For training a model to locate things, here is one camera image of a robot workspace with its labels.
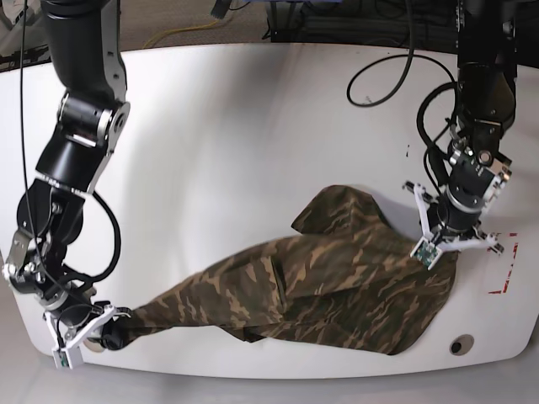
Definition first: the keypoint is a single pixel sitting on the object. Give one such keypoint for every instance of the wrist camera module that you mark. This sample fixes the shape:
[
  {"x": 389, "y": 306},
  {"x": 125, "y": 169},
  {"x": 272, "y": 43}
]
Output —
[
  {"x": 67, "y": 358},
  {"x": 426, "y": 252}
]

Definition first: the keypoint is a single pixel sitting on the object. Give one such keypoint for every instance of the red tape rectangle marking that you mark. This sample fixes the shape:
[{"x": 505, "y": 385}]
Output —
[{"x": 499, "y": 267}]

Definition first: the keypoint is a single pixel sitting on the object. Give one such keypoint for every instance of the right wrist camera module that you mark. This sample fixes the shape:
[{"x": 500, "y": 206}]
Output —
[{"x": 67, "y": 358}]

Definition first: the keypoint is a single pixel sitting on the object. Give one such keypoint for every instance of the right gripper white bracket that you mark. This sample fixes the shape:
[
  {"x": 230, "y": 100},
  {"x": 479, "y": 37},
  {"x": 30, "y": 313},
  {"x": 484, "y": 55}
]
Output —
[{"x": 98, "y": 323}]

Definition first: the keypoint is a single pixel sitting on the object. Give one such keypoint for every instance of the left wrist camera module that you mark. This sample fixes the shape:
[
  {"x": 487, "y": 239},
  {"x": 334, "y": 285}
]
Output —
[{"x": 426, "y": 252}]

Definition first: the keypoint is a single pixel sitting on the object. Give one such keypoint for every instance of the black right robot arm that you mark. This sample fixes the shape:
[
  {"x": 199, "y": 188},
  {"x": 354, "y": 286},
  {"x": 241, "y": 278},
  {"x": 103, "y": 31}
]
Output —
[{"x": 83, "y": 39}]

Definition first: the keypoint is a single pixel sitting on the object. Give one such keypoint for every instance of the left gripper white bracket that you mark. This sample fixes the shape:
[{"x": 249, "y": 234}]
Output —
[{"x": 449, "y": 227}]

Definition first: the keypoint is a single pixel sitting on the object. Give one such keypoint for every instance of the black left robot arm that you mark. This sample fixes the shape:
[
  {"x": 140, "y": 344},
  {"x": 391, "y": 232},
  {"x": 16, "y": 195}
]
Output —
[{"x": 470, "y": 174}]

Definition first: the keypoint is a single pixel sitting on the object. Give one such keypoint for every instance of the right table cable grommet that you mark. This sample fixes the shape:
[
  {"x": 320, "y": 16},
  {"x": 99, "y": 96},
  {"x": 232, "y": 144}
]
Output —
[{"x": 462, "y": 345}]

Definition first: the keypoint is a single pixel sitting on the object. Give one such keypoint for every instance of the camouflage T-shirt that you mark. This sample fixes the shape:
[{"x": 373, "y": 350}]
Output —
[{"x": 344, "y": 279}]

